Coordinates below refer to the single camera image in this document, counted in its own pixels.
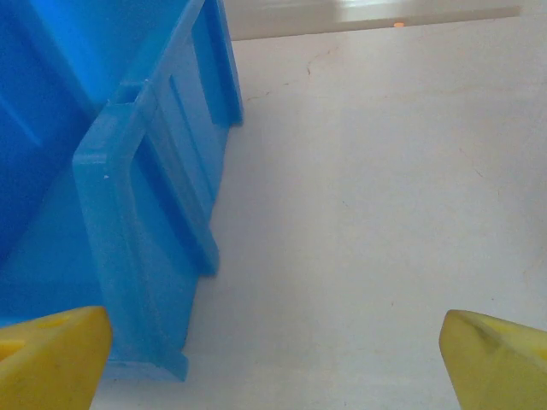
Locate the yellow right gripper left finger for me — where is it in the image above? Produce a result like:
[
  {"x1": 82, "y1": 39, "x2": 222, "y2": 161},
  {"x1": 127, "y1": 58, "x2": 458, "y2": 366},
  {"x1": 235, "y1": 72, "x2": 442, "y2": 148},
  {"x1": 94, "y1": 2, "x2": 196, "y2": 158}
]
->
[{"x1": 0, "y1": 305, "x2": 114, "y2": 410}]

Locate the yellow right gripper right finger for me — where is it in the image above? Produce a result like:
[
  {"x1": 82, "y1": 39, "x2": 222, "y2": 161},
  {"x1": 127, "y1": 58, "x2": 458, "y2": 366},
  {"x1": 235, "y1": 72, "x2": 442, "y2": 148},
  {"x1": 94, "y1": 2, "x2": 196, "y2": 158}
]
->
[{"x1": 438, "y1": 309, "x2": 547, "y2": 410}]

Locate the blue three-compartment plastic container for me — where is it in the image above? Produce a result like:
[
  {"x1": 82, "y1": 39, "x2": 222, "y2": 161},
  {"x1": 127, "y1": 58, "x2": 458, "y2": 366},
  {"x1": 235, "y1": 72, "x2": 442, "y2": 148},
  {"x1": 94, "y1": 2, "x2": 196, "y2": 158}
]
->
[{"x1": 0, "y1": 0, "x2": 244, "y2": 383}]

